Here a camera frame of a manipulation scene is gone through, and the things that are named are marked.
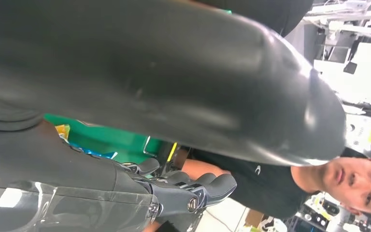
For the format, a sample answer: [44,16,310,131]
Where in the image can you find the person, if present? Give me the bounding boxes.
[142,146,371,232]

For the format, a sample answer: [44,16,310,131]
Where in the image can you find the yellow strip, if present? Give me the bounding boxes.
[167,143,178,163]

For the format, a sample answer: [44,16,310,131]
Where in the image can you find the green table mat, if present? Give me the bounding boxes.
[44,114,173,164]

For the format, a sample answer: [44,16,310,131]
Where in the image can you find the orange plastic packet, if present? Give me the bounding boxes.
[55,124,71,142]

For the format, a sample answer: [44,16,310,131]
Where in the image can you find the small metal handle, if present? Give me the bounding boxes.
[143,135,158,158]

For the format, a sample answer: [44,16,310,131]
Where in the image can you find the blue plastic packet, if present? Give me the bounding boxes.
[70,142,119,160]

